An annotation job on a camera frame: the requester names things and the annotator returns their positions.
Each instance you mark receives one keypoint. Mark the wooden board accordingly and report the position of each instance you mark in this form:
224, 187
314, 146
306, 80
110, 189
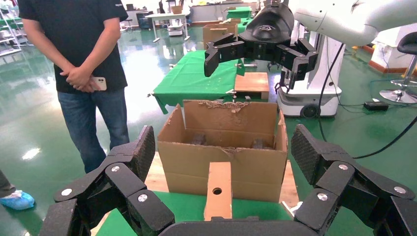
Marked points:
156, 179

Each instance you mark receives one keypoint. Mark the white platform block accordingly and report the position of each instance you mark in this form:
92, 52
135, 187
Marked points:
387, 52

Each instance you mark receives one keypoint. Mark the black bar stool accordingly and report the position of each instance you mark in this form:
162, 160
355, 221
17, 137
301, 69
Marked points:
407, 44

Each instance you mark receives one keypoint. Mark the white shelf rack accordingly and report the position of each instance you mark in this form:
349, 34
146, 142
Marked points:
9, 35

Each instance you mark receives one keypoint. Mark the silver spring clamp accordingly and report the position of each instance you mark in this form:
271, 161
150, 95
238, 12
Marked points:
232, 93

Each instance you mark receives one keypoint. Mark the person black wide trousers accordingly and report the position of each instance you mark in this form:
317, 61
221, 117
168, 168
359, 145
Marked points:
5, 185

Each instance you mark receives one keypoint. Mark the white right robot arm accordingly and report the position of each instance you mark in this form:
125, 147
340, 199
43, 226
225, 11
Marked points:
345, 19

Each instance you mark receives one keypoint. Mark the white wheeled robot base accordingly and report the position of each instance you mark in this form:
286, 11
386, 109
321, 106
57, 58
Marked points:
329, 65

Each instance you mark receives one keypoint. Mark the open brown shipping box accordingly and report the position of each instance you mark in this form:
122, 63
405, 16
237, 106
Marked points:
218, 34

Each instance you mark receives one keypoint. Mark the white table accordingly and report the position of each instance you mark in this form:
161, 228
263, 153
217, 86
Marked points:
166, 16

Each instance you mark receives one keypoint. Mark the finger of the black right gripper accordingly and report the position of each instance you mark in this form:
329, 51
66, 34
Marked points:
224, 52
299, 57

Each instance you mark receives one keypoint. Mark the small cardboard box with hole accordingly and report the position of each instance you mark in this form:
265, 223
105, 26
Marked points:
219, 179

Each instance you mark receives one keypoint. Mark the blue shoe cover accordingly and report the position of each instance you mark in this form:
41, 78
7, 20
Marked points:
18, 200

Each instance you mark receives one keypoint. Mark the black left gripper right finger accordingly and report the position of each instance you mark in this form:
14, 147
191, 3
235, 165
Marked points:
309, 153

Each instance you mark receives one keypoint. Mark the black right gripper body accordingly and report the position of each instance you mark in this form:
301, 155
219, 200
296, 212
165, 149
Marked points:
267, 29

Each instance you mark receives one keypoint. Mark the white smartphone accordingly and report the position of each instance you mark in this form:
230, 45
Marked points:
100, 83

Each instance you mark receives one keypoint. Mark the large open cardboard carton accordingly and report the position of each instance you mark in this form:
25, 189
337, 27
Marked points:
195, 169

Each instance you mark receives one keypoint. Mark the black power adapter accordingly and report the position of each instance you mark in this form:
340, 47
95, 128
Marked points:
376, 106

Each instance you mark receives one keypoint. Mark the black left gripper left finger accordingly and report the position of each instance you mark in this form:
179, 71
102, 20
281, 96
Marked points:
137, 156

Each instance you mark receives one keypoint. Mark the person black shirt blue jeans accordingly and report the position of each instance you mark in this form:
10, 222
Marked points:
78, 32

